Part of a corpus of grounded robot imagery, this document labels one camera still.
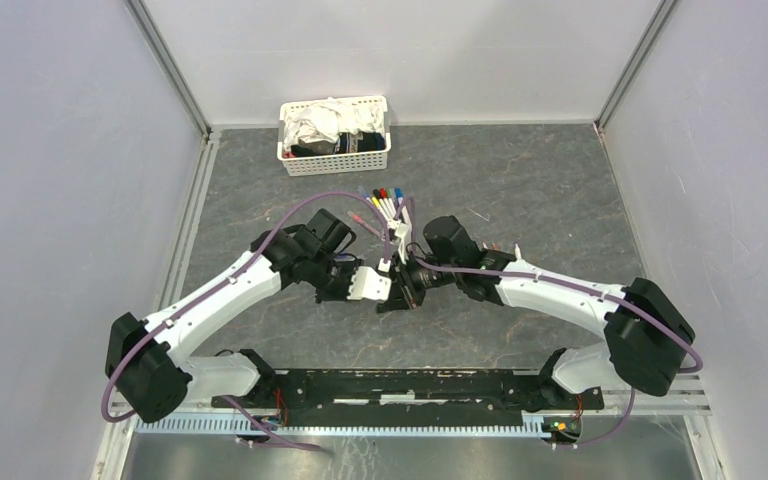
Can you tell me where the slotted cable duct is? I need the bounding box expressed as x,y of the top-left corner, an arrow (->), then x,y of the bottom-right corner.
133,413 -> 547,439

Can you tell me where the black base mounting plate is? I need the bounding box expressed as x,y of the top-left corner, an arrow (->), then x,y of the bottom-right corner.
235,369 -> 605,427

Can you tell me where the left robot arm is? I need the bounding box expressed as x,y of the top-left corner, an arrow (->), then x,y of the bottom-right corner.
102,209 -> 359,423

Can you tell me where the purple cable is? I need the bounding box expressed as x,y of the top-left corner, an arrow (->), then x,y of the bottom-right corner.
101,192 -> 399,453
397,195 -> 705,449

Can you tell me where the white plastic basket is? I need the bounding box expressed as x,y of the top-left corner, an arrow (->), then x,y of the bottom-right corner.
276,95 -> 392,176

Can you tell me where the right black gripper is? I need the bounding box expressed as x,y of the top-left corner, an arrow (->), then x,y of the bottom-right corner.
376,249 -> 460,313

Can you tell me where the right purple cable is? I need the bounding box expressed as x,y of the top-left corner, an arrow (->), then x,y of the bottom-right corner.
397,195 -> 705,449

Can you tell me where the white cloth in basket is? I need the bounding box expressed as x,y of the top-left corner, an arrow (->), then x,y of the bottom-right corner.
279,95 -> 388,148

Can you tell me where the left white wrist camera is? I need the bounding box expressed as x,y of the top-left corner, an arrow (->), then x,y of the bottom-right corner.
347,266 -> 392,302

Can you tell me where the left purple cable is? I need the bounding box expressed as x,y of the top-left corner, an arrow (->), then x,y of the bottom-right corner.
101,192 -> 399,453

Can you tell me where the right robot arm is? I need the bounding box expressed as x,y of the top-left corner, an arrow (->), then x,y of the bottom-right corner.
375,216 -> 701,408

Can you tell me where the red cap marker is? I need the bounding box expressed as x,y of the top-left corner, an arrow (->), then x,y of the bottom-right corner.
378,187 -> 395,215

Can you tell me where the black striped cloth in basket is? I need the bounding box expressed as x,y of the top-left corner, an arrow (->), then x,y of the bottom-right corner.
290,131 -> 387,158

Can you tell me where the black cap marker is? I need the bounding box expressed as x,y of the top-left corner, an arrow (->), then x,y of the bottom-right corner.
372,190 -> 388,216

